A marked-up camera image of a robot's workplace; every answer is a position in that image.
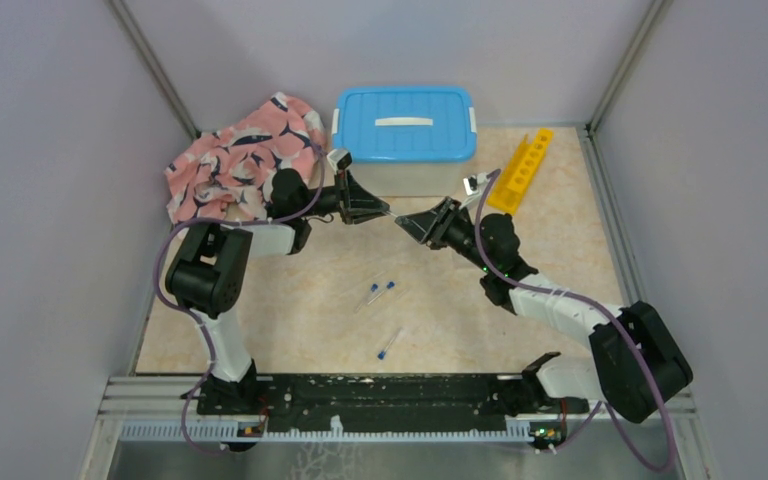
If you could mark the blue plastic bin lid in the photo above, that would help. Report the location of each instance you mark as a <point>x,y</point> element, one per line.
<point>406,124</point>

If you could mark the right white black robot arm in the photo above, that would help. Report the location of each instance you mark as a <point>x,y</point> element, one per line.
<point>634,362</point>

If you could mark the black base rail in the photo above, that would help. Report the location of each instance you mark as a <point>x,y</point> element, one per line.
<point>412,403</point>

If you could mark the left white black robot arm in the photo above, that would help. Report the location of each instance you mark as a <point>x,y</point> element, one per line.
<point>206,275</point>

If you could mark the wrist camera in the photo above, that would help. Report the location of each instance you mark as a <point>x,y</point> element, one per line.
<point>339,159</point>
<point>477,184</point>

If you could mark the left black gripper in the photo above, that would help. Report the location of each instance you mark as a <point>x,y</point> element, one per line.
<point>356,203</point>

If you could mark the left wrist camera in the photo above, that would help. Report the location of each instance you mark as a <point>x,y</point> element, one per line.
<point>339,159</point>

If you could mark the pink patterned cloth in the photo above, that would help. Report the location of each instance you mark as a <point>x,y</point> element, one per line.
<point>234,166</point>

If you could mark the yellow test tube rack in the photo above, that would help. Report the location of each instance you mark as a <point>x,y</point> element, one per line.
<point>515,179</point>

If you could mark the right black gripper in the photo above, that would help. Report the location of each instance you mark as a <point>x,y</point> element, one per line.
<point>436,222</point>

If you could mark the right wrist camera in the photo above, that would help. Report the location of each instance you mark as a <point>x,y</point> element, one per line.
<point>477,184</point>

